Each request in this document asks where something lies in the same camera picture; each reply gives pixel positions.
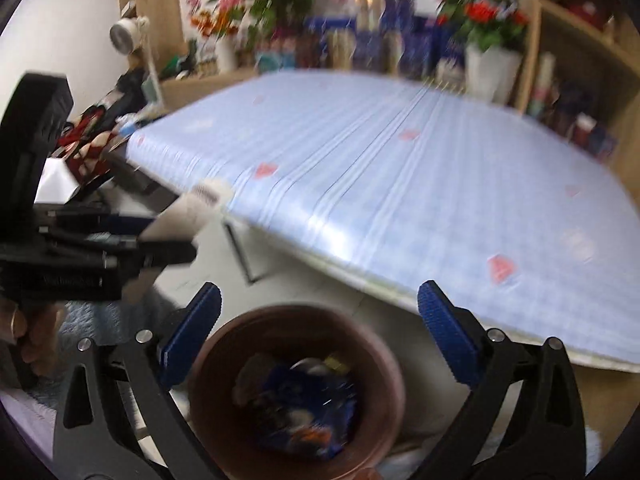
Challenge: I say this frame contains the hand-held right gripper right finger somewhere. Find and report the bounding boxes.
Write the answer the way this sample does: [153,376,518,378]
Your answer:
[410,281,586,480]

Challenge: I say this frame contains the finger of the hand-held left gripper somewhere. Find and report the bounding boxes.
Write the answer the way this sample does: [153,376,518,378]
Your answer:
[50,211,157,237]
[102,240,197,282]

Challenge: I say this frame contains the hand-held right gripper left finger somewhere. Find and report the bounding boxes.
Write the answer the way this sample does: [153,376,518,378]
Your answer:
[52,282,226,480]

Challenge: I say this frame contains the brown plastic bin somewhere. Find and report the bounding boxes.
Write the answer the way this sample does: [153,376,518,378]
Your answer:
[187,305,407,480]

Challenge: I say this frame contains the blue snack packet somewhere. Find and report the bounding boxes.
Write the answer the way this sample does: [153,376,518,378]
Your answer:
[259,364,357,457]

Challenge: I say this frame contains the person's left hand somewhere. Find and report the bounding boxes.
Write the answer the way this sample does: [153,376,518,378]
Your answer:
[0,302,67,378]

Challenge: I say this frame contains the red black patterned cloth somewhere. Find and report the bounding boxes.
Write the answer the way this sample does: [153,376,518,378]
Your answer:
[59,104,132,182]

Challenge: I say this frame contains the black table leg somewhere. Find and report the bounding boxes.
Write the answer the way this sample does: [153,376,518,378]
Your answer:
[219,219,267,284]

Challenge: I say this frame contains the person's left leg fluffy grey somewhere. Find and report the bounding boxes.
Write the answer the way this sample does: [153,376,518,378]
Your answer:
[50,290,177,397]

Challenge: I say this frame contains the blue checked tablecloth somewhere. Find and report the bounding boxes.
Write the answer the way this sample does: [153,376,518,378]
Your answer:
[125,70,640,374]

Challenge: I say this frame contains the white round fan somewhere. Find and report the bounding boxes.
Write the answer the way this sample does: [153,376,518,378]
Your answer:
[109,16,152,54]

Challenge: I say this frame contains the wooden side shelf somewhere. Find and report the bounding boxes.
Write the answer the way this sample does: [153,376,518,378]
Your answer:
[117,0,182,62]

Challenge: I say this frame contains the white vase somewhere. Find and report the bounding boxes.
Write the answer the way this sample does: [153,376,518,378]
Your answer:
[214,35,239,74]

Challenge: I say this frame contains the red and blue boxes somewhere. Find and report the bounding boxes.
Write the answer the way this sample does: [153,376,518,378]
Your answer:
[569,111,619,162]

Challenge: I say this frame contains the paper roll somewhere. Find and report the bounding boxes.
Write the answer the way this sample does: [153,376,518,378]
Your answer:
[529,51,557,117]

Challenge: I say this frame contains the row of blue boxes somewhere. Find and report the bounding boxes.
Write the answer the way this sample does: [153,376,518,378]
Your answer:
[300,0,467,82]

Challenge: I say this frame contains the potted plant in white pot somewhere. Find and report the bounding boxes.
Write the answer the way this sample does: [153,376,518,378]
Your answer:
[436,0,531,103]

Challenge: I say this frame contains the wooden shelf unit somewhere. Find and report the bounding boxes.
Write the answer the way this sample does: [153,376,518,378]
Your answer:
[515,0,640,162]

